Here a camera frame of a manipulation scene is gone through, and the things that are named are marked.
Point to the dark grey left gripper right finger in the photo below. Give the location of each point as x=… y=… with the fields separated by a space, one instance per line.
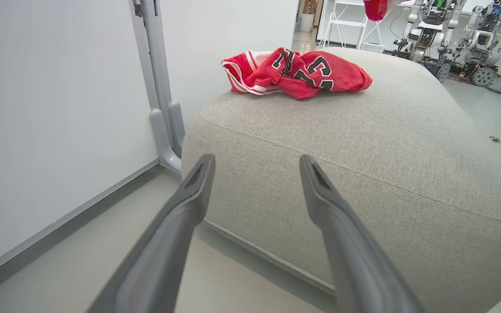
x=355 y=261

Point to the grey fabric sofa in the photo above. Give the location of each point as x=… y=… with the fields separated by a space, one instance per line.
x=385 y=165

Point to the white waste bin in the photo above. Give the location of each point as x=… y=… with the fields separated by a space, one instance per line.
x=306 y=22

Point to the grey partition post with feet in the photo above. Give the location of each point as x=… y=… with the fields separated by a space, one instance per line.
x=159 y=87

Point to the red basketball jersey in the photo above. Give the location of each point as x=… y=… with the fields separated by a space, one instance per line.
x=311 y=78

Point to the red and white garment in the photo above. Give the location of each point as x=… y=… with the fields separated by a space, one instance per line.
x=375 y=9

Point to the white grey background robot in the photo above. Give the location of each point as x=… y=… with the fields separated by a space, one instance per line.
x=481 y=48
x=424 y=30

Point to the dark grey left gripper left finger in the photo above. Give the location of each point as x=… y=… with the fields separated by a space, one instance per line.
x=163 y=252

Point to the small white perforated basket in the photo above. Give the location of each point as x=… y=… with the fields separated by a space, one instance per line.
x=372 y=47

